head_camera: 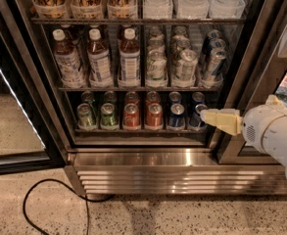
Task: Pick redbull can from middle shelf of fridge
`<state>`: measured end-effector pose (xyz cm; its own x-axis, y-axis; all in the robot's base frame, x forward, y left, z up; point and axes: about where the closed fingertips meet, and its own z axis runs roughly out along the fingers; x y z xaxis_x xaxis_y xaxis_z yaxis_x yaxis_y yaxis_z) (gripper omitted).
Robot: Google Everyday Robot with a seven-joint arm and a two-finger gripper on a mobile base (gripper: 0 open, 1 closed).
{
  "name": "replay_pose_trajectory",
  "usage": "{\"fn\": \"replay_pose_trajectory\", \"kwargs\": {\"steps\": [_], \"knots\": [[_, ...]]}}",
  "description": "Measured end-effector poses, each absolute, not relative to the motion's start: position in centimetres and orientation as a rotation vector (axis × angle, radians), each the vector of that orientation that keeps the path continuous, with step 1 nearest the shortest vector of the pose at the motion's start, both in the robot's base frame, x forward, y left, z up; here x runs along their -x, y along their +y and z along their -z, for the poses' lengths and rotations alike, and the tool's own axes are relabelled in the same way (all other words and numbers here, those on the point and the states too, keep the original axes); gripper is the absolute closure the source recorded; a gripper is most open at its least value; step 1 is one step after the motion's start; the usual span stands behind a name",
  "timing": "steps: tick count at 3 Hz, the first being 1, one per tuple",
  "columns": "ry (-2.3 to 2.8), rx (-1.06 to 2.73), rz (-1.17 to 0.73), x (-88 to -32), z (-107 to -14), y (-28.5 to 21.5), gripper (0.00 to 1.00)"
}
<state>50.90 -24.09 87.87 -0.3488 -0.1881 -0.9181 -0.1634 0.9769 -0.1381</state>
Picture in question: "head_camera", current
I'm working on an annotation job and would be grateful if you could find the left brown tea bottle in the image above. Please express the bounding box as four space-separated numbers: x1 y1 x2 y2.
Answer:
53 29 86 88

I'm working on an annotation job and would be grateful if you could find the steel fridge bottom grille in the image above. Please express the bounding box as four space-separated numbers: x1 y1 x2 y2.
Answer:
65 152 287 195

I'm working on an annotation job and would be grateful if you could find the front left green can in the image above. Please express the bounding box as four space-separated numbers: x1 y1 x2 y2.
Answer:
77 103 96 130

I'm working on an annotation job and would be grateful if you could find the front left red can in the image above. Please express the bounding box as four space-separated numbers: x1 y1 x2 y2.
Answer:
122 103 141 130

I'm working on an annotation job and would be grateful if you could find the middle brown tea bottle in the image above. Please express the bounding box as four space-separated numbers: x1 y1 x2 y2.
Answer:
87 28 114 87

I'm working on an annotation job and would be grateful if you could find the black power cable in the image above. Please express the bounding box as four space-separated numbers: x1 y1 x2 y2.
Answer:
22 178 116 235

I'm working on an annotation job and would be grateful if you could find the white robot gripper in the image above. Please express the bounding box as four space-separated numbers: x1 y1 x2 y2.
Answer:
200 94 287 165

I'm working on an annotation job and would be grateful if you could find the red bull can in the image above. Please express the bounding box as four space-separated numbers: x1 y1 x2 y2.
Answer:
203 29 221 46
203 48 227 81
200 38 226 64

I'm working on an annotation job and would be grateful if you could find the front left blue can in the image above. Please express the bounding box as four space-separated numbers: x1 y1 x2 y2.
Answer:
168 103 185 128

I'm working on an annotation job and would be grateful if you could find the front right red can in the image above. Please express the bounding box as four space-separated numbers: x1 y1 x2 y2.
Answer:
146 103 163 129

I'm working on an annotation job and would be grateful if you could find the front white can right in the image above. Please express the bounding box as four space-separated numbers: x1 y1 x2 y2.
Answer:
171 49 198 88

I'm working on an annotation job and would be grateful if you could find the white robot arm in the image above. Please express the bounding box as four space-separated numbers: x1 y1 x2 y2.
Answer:
200 94 287 179

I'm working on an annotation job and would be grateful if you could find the open glass fridge door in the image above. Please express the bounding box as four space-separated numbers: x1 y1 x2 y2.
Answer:
0 0 66 174

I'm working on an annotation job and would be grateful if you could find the blue can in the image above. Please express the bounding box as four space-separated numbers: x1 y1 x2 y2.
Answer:
189 104 208 132
168 103 185 128

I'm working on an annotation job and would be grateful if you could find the right brown tea bottle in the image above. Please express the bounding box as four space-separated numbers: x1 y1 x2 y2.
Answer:
120 28 141 87

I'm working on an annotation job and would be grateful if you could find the brown tea bottle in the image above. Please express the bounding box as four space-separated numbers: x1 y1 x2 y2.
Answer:
53 29 86 88
120 28 141 87
87 28 114 87

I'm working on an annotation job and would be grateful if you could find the front white green can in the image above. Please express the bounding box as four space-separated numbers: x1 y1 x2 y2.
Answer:
145 50 167 87

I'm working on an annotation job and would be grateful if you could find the front right blue can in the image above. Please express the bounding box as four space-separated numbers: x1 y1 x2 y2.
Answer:
189 104 208 132

